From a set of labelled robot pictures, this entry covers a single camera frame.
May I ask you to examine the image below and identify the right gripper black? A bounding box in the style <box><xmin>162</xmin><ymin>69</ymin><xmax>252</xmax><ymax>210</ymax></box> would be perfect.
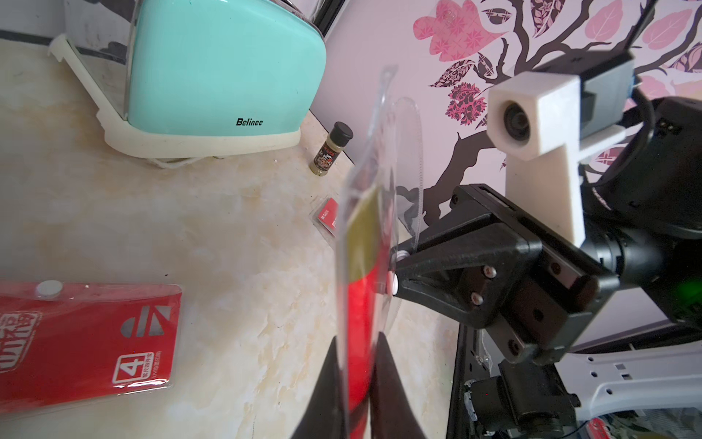
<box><xmin>396</xmin><ymin>184</ymin><xmax>620</xmax><ymax>365</ymax></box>

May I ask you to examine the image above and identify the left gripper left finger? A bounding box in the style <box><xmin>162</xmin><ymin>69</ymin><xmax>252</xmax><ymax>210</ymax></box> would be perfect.
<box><xmin>291</xmin><ymin>338</ymin><xmax>346</xmax><ymax>439</ymax></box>

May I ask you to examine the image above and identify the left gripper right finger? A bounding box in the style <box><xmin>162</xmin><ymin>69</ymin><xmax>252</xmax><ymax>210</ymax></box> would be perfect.
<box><xmin>370</xmin><ymin>332</ymin><xmax>426</xmax><ymax>439</ymax></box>

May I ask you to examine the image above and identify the red ruler set package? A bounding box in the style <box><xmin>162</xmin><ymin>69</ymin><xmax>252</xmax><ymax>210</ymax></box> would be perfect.
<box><xmin>335</xmin><ymin>65</ymin><xmax>423</xmax><ymax>438</ymax></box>
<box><xmin>311</xmin><ymin>197</ymin><xmax>338</xmax><ymax>238</ymax></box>

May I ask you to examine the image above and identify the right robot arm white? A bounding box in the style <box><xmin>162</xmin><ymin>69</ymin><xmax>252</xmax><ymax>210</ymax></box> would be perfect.
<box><xmin>396</xmin><ymin>97</ymin><xmax>701</xmax><ymax>438</ymax></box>

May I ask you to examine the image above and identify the spice jar black lid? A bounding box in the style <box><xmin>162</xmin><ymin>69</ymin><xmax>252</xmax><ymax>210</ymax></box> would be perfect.
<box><xmin>309</xmin><ymin>122</ymin><xmax>354</xmax><ymax>177</ymax></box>

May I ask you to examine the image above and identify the mint green toaster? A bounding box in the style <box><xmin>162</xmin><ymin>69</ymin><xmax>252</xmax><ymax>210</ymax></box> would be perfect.
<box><xmin>49</xmin><ymin>1</ymin><xmax>327</xmax><ymax>168</ymax></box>

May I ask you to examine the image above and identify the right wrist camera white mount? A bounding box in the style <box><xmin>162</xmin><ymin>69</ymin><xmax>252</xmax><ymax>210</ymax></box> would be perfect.
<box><xmin>487</xmin><ymin>49</ymin><xmax>634</xmax><ymax>246</ymax></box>

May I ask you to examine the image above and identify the toaster white power cord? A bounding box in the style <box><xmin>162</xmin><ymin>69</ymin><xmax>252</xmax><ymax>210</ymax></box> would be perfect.
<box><xmin>147</xmin><ymin>155</ymin><xmax>210</xmax><ymax>170</ymax></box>

